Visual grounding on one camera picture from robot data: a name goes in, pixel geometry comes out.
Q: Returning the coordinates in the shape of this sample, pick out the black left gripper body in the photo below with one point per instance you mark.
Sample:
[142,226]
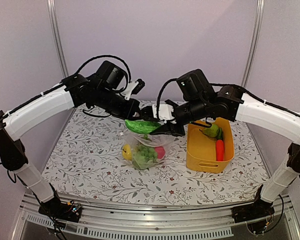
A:
[106,100]

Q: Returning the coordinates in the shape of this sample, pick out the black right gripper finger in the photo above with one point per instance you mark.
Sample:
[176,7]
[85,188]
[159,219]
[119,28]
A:
[177,130]
[162,130]

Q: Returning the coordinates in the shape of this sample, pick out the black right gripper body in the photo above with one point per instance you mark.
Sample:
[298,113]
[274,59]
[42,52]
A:
[196,109]

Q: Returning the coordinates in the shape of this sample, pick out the green toy cucumber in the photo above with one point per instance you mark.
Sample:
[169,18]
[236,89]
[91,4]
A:
[141,127]

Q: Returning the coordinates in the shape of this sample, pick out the red toy bell pepper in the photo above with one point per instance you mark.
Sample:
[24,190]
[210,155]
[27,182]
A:
[160,150]

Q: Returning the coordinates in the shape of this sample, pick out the green toy grape bunch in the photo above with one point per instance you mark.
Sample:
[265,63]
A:
[148,149]

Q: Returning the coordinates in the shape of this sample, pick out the clear zip top bag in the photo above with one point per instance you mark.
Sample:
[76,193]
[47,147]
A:
[134,140]

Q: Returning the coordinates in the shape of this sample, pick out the green toy leafy vegetable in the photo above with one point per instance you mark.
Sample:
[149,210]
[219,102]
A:
[213,132]

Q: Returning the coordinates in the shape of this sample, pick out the green toy apple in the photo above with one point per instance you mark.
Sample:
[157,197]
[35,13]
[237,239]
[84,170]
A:
[141,160]

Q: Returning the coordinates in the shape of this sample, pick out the orange toy carrot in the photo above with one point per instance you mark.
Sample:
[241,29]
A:
[220,150]

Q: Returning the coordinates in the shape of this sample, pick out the yellow toy lemon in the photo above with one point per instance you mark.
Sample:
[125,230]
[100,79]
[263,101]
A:
[127,152]

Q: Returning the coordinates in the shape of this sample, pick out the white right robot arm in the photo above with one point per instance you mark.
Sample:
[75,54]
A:
[234,103]

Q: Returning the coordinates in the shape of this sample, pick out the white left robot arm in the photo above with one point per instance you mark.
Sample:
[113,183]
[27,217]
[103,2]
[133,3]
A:
[18,121]

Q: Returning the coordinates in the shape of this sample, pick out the yellow plastic basket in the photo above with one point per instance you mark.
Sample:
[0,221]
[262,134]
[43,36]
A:
[201,149]

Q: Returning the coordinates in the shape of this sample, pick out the floral patterned table mat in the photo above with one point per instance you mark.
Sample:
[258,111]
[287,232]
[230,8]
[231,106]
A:
[87,162]

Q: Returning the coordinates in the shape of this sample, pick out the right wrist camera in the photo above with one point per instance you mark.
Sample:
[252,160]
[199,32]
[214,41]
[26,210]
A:
[162,113]

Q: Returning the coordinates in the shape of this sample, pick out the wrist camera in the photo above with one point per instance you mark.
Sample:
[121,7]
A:
[162,113]
[140,85]

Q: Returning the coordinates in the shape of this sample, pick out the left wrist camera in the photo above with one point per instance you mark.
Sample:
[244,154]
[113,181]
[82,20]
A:
[140,85]

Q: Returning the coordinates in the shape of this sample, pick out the left aluminium corner post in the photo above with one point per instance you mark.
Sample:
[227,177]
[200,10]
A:
[52,13]

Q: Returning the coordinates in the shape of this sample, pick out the aluminium corner post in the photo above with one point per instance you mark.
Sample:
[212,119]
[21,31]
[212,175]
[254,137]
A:
[260,5]
[52,13]

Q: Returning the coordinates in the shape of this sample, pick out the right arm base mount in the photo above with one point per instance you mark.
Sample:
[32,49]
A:
[257,216]

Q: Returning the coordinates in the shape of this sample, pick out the right aluminium corner post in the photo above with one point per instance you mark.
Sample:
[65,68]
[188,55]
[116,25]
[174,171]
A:
[260,5]

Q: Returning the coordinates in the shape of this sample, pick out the aluminium front rail base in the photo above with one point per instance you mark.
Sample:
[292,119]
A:
[107,220]

